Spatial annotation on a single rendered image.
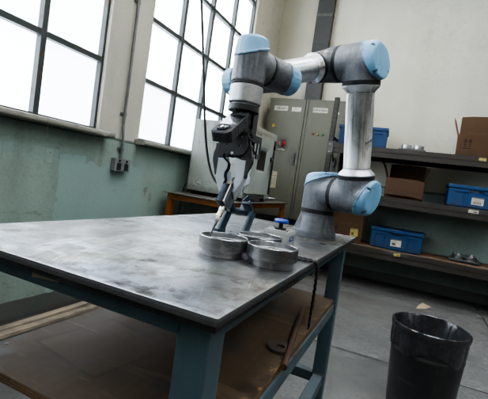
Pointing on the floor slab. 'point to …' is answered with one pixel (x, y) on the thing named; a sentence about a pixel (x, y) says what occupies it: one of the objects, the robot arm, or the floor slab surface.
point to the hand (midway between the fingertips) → (228, 193)
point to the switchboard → (303, 131)
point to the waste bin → (425, 357)
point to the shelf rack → (482, 164)
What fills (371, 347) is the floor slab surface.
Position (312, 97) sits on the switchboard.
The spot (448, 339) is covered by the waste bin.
